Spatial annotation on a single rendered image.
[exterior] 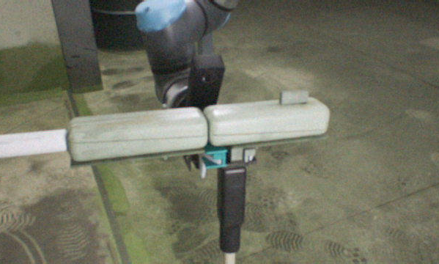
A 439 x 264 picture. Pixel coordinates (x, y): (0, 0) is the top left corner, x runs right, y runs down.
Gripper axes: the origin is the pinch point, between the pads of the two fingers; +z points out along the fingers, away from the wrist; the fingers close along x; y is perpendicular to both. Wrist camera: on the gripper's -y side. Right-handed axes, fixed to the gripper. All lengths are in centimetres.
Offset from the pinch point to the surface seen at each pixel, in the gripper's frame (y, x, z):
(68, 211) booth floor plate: 62, 30, -88
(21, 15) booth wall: 5, 50, -182
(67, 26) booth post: 12, 30, -186
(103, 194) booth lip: 61, 18, -94
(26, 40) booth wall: 18, 50, -184
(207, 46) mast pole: 9, -27, -112
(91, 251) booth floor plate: 65, 23, -67
